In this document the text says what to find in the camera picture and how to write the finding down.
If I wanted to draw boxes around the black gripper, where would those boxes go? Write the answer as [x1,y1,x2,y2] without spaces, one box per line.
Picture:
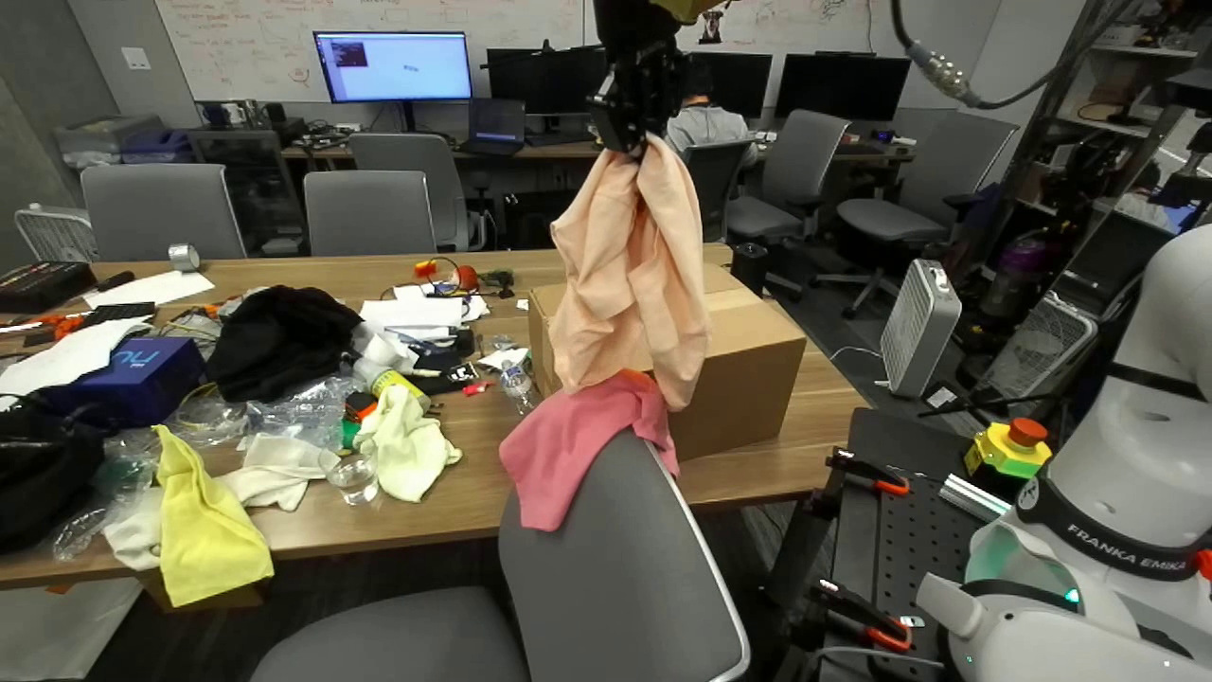
[583,42,696,161]

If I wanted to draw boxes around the peach cloth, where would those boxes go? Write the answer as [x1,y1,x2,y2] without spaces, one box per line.
[547,128,714,417]

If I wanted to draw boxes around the pink cloth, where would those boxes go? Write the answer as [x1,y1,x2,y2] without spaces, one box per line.
[498,366,686,535]

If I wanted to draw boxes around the brown cardboard box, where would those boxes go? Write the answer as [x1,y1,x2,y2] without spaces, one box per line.
[526,258,810,465]

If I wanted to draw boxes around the grey office chair with headrest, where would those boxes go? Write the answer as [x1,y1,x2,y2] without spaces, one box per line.
[243,425,759,682]

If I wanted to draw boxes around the seated person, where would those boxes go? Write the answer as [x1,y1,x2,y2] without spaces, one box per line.
[663,90,759,160]

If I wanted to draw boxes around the dark computer monitor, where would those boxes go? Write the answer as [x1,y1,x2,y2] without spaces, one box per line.
[484,46,627,118]
[774,49,915,128]
[686,49,777,124]

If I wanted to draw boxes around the orange toy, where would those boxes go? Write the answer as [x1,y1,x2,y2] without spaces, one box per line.
[411,258,484,292]

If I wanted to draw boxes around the lit computer monitor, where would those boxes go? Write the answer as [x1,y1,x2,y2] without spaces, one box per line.
[310,26,479,111]

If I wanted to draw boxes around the clear plastic bag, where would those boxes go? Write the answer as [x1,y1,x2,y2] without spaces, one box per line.
[471,333,551,417]

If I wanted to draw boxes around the stack of white papers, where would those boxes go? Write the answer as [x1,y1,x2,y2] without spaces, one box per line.
[358,287,494,348]

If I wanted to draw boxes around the white space heater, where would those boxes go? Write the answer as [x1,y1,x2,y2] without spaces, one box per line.
[874,255,966,400]

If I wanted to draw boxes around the pale yellow cloth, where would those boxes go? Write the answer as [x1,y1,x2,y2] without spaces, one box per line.
[348,366,466,508]

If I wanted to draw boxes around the whiteboard with writing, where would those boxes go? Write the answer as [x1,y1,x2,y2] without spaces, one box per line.
[151,0,599,107]

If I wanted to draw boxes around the black cloth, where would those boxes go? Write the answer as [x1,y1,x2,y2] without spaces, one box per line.
[205,285,367,406]

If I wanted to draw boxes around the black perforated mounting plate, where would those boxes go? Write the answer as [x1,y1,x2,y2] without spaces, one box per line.
[831,406,1014,635]

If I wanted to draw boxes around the white cloth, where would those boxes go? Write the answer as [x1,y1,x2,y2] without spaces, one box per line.
[216,433,346,516]

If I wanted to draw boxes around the yellow red emergency stop button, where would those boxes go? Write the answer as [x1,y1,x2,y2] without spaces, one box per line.
[961,411,1060,486]

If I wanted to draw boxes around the black storage shelf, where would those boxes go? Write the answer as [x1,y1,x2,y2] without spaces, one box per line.
[1007,0,1212,260]

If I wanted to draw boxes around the white paper sheet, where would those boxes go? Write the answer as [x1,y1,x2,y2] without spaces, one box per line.
[81,268,221,315]
[0,315,156,396]

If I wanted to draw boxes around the blue cloth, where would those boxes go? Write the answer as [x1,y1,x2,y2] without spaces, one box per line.
[52,328,210,426]

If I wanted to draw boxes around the bright yellow cloth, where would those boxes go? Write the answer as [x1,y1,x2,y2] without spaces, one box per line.
[151,425,280,611]

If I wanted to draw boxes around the black bag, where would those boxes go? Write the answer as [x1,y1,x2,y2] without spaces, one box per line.
[0,396,114,556]

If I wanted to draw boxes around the grey cable hose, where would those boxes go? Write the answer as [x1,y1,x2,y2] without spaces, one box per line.
[886,0,1146,112]

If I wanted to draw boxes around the orange handled clamp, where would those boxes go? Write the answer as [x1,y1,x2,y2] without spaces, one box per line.
[821,445,917,503]
[810,577,920,655]

